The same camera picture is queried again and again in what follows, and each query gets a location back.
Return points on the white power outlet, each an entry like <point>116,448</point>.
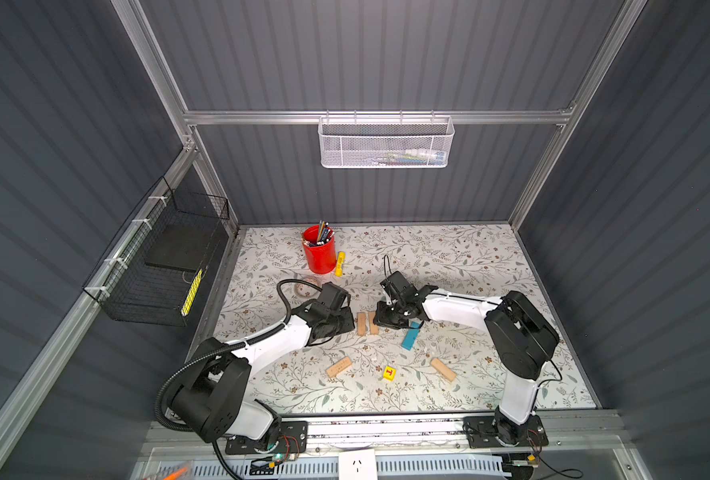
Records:
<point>357,465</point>

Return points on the natural wood block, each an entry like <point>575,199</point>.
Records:
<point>362,325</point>
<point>339,367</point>
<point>446,372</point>
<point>373,329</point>

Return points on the teal rectangular block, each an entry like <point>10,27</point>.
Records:
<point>411,336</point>

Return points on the red pen cup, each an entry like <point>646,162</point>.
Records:
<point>318,243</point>

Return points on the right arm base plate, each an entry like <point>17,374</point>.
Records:
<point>488,431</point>

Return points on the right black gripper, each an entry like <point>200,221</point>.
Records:
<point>380,318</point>

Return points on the clear tape roll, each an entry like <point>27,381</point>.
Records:
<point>307,288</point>

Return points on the yellow marker in basket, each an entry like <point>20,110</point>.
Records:
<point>191,294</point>

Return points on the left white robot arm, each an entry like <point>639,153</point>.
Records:
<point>206,395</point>

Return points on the black wire wall basket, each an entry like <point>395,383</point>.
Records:
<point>127,290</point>

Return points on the yellow cube red letter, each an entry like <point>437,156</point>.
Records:
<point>389,373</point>

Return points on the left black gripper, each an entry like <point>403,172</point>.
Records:
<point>348,320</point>

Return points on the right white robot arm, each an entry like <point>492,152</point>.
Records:
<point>523,339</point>

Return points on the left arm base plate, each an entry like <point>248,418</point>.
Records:
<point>284,437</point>

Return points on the yellow marker on table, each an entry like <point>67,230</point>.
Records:
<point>340,263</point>

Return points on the black foam pad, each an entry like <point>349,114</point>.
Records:
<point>180,248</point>

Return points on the white wire mesh basket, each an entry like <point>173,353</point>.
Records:
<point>385,142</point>

